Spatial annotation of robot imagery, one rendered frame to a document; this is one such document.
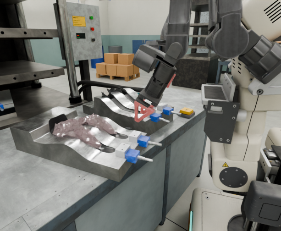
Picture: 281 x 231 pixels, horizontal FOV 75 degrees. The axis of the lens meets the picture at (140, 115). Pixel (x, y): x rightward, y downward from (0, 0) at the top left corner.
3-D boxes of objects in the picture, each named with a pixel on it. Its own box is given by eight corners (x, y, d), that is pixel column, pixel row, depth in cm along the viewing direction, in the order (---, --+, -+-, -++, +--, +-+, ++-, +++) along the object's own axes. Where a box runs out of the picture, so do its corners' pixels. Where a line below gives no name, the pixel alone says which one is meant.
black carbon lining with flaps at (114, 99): (158, 110, 102) (159, 93, 99) (140, 119, 91) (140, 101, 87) (115, 97, 123) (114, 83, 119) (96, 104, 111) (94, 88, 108)
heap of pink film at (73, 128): (119, 130, 82) (119, 114, 79) (96, 152, 67) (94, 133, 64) (74, 121, 91) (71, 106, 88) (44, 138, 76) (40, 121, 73)
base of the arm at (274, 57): (300, 55, 40) (279, 51, 50) (272, 31, 40) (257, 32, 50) (265, 85, 44) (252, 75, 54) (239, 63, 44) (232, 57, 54)
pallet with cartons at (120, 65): (140, 76, 615) (140, 53, 586) (127, 81, 549) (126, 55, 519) (111, 73, 667) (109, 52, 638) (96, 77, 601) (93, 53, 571)
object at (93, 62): (107, 67, 802) (106, 45, 767) (97, 68, 758) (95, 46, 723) (98, 66, 834) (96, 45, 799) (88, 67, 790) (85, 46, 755)
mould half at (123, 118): (173, 120, 106) (174, 98, 100) (145, 138, 87) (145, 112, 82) (113, 102, 135) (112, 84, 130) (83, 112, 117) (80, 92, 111)
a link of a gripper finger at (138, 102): (125, 118, 59) (137, 94, 55) (132, 110, 65) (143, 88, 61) (143, 129, 59) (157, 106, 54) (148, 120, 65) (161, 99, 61)
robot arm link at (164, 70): (177, 67, 51) (179, 64, 56) (156, 55, 52) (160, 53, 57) (165, 88, 54) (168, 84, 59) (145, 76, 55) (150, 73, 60)
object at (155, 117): (171, 125, 86) (172, 114, 84) (166, 129, 83) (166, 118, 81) (149, 118, 94) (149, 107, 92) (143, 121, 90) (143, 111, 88)
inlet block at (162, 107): (182, 118, 94) (184, 107, 92) (178, 121, 91) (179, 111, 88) (161, 111, 102) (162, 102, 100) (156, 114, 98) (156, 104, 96)
